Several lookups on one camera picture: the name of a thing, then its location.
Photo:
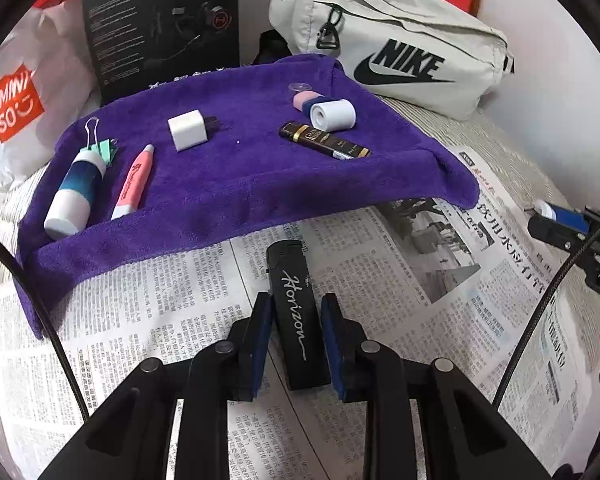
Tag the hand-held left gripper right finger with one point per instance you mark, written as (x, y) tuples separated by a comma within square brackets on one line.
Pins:
[(331, 345)]

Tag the blue and white tube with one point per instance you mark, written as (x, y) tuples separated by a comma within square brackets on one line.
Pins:
[(75, 195)]

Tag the white charger plug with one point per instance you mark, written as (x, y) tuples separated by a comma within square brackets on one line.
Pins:
[(186, 130)]

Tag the dark gold-labelled tube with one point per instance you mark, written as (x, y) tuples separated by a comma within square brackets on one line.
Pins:
[(325, 142)]

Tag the purple towel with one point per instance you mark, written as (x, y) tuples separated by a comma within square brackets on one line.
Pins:
[(230, 185)]

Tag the green binder clip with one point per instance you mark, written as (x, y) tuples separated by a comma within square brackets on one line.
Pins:
[(108, 152)]

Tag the newspaper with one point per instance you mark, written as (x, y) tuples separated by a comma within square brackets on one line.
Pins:
[(430, 285)]

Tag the white plastic shopping bag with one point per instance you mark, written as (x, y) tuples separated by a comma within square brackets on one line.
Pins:
[(55, 60)]

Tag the pink and blue eraser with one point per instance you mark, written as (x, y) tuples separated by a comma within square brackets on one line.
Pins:
[(302, 102)]

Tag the black lighter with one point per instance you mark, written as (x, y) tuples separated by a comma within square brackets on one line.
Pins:
[(295, 320)]

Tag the grey waist bag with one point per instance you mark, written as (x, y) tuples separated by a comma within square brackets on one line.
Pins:
[(405, 25)]

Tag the clear plastic disc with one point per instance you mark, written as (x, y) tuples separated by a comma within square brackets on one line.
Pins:
[(300, 87)]

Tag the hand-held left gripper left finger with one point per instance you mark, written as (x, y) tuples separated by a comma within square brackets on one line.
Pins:
[(262, 340)]

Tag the pink highlighter pen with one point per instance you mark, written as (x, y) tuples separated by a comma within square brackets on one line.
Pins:
[(132, 185)]

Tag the black headphone box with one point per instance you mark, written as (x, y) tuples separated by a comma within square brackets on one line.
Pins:
[(130, 35)]

